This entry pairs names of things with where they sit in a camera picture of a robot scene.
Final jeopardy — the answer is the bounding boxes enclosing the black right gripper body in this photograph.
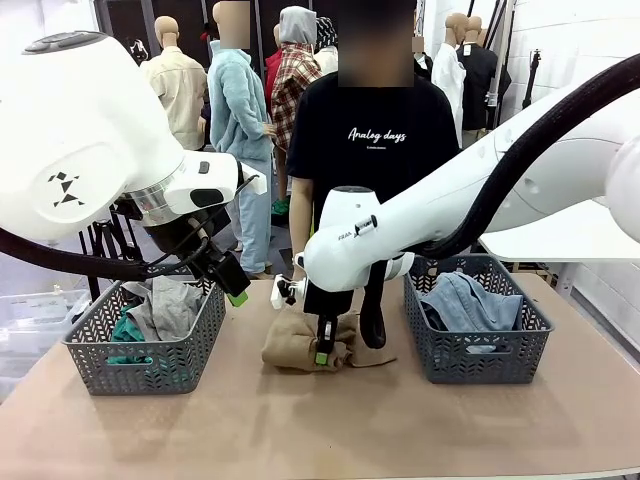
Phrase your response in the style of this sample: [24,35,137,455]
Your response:
[304,284,351,329]

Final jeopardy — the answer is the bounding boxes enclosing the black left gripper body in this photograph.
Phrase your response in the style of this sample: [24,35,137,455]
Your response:
[202,251,251,297]

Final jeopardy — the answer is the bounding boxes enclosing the tan trousers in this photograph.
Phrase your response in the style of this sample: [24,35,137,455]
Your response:
[260,307,397,374]

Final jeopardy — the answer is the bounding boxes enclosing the gray knit garment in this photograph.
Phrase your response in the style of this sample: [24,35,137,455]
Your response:
[121,276,206,343]

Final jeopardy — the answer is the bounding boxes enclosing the light blue denim jeans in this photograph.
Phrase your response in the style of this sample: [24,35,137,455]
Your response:
[419,272,524,351]

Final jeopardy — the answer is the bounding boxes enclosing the person's right forearm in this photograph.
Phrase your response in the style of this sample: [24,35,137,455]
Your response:
[289,219,315,281]

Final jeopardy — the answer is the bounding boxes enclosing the gray plastic lattice basket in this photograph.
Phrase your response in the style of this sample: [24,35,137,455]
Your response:
[402,253,554,385]
[62,261,227,396]

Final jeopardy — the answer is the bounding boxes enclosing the teal garment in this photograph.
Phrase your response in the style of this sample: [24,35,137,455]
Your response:
[108,304,152,366]

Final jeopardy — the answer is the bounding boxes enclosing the black tripod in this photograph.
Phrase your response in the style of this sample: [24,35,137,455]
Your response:
[77,207,146,301]

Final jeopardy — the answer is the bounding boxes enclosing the person in black t-shirt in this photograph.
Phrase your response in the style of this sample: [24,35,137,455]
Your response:
[285,0,461,281]

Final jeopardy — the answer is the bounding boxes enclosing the mannequin in blue fleece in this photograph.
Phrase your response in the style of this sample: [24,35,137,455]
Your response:
[207,0,276,279]

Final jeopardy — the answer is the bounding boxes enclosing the mannequin in beige shirt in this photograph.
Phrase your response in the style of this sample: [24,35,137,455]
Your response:
[140,15,210,151]

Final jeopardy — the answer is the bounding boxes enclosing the clear plastic storage box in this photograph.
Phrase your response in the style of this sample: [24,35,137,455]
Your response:
[0,288,91,401]

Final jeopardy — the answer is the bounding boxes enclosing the mannequin in red top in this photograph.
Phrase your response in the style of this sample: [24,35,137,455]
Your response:
[263,24,284,101]

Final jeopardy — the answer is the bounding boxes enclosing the mannequin in plaid hooded shirt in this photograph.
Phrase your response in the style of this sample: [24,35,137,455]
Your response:
[269,5,324,201]

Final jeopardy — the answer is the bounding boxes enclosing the white side table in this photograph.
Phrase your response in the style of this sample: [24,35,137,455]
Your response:
[477,199,640,265]

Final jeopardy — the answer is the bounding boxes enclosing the mannequin in white shirt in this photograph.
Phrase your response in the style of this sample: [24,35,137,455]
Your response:
[430,12,469,149]

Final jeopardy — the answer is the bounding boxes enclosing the mannequin with patterned hood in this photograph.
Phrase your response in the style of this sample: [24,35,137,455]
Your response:
[314,17,340,74]

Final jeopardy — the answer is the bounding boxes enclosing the mannequin in black shirt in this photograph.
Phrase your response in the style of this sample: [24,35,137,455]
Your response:
[457,14,512,134]

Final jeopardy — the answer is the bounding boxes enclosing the black light stand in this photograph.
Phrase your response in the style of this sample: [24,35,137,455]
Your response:
[522,48,544,109]

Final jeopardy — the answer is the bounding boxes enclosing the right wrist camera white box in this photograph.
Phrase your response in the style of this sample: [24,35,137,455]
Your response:
[269,274,309,309]

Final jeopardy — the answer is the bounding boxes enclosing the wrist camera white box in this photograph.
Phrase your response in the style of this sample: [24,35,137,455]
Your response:
[269,274,309,309]
[242,163,267,195]

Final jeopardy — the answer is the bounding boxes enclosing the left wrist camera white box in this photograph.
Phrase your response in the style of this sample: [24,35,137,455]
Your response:
[242,163,267,195]

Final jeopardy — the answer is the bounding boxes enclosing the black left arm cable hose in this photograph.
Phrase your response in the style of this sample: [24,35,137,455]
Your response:
[0,227,211,281]

